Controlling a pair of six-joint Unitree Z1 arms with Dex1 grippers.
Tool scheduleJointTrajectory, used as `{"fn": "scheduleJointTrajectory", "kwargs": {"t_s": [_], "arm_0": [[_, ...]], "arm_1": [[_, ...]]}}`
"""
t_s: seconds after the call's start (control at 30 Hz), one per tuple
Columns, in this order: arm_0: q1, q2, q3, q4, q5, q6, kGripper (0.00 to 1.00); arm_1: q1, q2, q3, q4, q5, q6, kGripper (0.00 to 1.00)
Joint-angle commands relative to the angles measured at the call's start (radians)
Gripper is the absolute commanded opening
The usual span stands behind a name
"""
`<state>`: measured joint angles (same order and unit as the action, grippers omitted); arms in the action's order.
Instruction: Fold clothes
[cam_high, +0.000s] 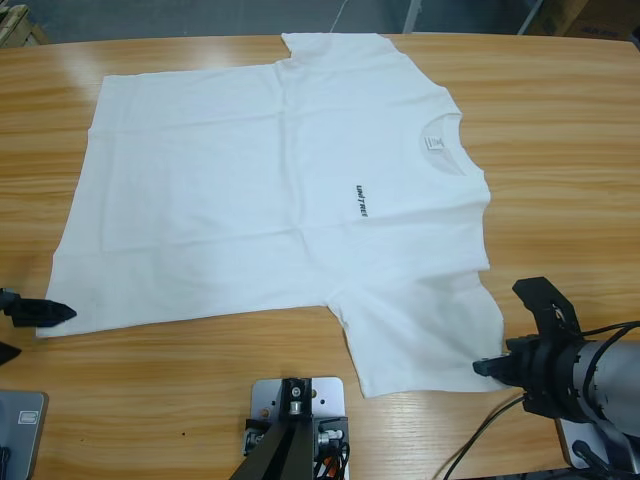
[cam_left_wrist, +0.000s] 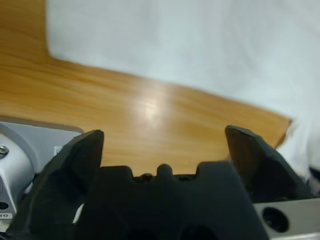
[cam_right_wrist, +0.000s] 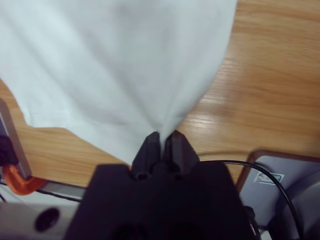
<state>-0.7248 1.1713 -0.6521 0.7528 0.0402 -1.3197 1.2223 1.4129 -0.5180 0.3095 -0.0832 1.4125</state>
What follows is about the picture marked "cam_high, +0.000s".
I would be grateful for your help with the white t-shirt with black logo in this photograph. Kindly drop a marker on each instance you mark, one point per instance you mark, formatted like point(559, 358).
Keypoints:
point(250, 175)

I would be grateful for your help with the white metal frame leg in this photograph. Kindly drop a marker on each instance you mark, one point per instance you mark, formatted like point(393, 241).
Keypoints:
point(412, 15)

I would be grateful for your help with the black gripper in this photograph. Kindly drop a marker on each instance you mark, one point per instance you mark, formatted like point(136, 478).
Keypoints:
point(555, 375)

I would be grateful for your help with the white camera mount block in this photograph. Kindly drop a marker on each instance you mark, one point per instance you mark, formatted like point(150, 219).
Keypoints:
point(330, 395)

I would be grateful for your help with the wooden pallet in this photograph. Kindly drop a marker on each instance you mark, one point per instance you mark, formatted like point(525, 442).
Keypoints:
point(20, 25)

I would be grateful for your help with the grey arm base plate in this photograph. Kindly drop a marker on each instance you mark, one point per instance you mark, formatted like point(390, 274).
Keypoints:
point(22, 440)
point(567, 440)

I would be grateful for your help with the cardboard box with blue print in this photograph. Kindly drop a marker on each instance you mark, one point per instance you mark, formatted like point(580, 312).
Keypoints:
point(600, 20)

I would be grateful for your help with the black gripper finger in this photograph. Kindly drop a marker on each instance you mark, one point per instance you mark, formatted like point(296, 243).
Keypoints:
point(7, 352)
point(45, 312)

